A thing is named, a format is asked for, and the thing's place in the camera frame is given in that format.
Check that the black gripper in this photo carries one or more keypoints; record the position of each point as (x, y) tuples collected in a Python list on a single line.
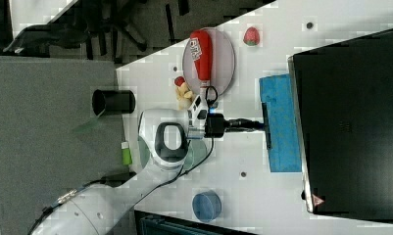
[(216, 126)]

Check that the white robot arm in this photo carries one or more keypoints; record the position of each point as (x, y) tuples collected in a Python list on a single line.
[(95, 209)]

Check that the black toaster oven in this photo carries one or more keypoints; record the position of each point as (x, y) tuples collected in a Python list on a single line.
[(343, 103)]

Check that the yellow plush peeled banana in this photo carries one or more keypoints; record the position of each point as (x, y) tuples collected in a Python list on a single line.
[(184, 96)]

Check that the blue translucent cup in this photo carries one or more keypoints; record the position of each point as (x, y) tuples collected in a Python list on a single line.
[(207, 206)]

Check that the red plush ketchup bottle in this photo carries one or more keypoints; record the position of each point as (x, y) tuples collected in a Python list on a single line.
[(201, 48)]

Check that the green marker pen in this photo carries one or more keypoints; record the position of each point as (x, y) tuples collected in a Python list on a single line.
[(126, 154)]

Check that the black cylinder cup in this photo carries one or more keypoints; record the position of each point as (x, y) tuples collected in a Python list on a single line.
[(113, 102)]

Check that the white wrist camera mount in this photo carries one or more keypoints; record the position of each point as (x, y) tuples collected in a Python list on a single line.
[(198, 109)]

